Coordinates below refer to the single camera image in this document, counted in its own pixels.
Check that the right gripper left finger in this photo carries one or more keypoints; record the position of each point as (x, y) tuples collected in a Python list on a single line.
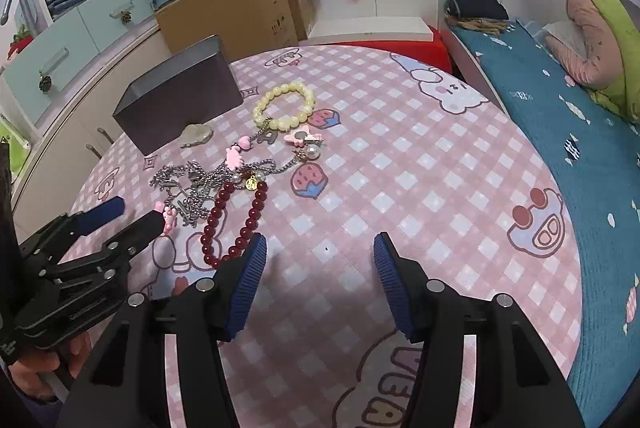
[(123, 383)]

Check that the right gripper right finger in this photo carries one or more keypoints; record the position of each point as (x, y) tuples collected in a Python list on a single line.
[(517, 382)]

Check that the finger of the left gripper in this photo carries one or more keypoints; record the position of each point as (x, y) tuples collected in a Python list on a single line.
[(114, 256), (102, 213)]

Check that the pale green jade pendant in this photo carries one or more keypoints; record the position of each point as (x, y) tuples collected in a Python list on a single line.
[(195, 135)]

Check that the pink bow pearl charm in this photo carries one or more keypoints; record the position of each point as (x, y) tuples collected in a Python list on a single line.
[(306, 145)]

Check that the person's left hand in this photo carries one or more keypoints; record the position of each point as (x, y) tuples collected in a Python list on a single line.
[(26, 371)]

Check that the beige lower cabinet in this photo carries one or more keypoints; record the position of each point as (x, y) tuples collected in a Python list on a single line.
[(81, 133)]

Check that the teal drawer cabinet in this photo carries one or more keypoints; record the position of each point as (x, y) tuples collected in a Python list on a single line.
[(53, 59)]

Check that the dark metal tin box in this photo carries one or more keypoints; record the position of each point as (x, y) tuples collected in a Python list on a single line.
[(189, 88)]

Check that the red strawberry plush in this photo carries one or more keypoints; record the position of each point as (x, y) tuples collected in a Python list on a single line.
[(21, 40)]

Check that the teal patterned bed mattress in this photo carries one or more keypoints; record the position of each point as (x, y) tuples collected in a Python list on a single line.
[(594, 157)]

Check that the pink checkered tablecloth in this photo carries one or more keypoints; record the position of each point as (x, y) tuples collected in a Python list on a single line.
[(406, 150)]

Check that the large cardboard box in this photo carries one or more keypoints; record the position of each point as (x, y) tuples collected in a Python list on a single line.
[(244, 27)]

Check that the small cardboard box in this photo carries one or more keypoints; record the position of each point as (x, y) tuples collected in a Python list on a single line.
[(304, 14)]

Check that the pink and green pillow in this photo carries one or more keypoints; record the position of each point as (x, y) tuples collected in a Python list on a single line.
[(598, 47)]

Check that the red and white bench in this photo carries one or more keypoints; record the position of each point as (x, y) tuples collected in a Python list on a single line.
[(406, 36)]

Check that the folded dark clothes on bed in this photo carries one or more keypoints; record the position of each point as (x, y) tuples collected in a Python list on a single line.
[(487, 16)]

